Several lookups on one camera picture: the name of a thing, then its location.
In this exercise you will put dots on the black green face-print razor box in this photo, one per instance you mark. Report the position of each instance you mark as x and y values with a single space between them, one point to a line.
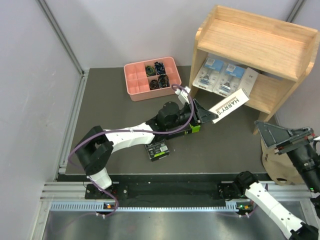
157 150

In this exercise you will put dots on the blue rolled tie in tray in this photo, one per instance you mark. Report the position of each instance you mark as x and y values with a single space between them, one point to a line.
159 68

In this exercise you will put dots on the pink divided organizer tray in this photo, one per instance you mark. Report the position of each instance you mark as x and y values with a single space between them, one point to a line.
137 82

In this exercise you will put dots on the brown rolled tie in tray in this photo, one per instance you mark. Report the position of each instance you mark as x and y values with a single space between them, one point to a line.
154 84

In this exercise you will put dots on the dark rolled tie in tray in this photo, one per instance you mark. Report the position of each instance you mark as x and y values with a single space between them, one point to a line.
163 81

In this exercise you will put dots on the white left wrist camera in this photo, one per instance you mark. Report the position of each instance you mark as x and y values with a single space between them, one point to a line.
183 94

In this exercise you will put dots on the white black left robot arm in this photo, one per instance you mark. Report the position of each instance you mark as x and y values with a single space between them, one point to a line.
95 149

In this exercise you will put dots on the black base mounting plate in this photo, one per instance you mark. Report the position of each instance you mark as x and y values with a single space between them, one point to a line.
125 187

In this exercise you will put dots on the black green Gillette razor box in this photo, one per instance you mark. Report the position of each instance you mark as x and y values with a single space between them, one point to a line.
189 129

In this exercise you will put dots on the white Harry's razor box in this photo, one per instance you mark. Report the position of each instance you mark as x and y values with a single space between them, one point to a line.
229 104

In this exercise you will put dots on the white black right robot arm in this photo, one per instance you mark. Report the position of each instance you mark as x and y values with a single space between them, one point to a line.
292 227

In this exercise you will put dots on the white razor box dark end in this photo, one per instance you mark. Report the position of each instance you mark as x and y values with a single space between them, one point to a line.
248 80

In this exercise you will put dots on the blue white razor blister pack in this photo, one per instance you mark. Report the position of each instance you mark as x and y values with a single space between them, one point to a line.
208 74

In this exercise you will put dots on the beige baseball cap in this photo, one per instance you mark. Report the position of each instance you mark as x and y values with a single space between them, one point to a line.
279 167

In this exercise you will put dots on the light wooden two-tier shelf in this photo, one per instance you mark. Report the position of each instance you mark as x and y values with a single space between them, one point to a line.
283 52

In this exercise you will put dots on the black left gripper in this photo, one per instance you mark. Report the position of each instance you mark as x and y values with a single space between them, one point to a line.
201 115

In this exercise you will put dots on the green rolled tie in tray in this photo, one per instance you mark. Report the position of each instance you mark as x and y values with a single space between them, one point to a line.
150 71

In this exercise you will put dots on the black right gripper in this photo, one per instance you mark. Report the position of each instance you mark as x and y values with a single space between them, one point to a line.
271 134

